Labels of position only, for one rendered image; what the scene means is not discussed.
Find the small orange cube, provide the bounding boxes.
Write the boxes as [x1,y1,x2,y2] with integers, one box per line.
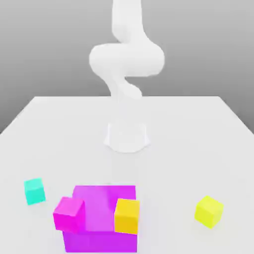
[114,198,141,235]

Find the small magenta cube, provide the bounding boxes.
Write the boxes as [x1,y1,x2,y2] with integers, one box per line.
[53,196,86,234]

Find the small yellow cube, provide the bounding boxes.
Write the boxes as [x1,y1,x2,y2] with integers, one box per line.
[194,195,225,230]

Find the large purple box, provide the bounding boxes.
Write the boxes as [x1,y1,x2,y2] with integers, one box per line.
[62,185,138,254]

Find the small cyan cube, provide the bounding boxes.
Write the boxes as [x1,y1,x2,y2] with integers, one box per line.
[23,177,47,206]

